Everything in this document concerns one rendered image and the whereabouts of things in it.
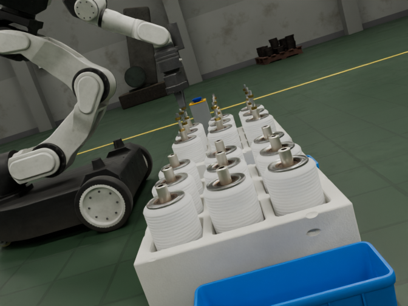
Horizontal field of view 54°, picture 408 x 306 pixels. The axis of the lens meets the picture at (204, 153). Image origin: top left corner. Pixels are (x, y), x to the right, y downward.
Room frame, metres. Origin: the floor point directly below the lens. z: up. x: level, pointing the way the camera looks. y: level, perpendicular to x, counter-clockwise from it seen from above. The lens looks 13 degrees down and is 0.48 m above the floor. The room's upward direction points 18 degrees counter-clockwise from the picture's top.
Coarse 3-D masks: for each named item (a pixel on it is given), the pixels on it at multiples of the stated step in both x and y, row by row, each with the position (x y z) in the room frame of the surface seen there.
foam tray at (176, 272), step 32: (256, 192) 0.81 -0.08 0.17; (256, 224) 0.65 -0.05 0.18; (288, 224) 0.62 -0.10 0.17; (320, 224) 0.62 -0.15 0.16; (352, 224) 0.61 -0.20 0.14; (160, 256) 0.64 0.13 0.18; (192, 256) 0.64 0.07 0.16; (224, 256) 0.63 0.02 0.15; (256, 256) 0.63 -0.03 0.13; (288, 256) 0.62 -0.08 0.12; (160, 288) 0.64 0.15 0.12; (192, 288) 0.64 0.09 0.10
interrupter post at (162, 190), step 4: (164, 184) 0.72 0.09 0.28; (156, 188) 0.71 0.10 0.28; (160, 188) 0.71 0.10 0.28; (164, 188) 0.71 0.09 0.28; (160, 192) 0.71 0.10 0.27; (164, 192) 0.71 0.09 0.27; (168, 192) 0.71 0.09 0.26; (160, 196) 0.71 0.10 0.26; (164, 196) 0.71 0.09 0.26; (168, 196) 0.71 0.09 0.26; (160, 200) 0.71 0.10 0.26; (164, 200) 0.71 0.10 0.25; (168, 200) 0.71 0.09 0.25
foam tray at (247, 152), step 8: (240, 128) 1.51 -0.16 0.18; (280, 128) 1.31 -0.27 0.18; (240, 136) 1.37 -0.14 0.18; (208, 144) 1.40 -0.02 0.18; (248, 144) 1.28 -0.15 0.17; (208, 152) 1.29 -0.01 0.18; (248, 152) 1.15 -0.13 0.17; (248, 160) 1.16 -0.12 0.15; (200, 168) 1.17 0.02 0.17; (200, 176) 1.17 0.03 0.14
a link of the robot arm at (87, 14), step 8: (64, 0) 1.43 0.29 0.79; (72, 0) 1.43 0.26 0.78; (80, 0) 1.42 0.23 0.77; (88, 0) 1.41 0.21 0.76; (72, 8) 1.44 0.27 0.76; (80, 8) 1.43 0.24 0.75; (88, 8) 1.42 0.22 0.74; (96, 8) 1.42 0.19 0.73; (80, 16) 1.44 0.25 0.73; (88, 16) 1.43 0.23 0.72; (96, 16) 1.43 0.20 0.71
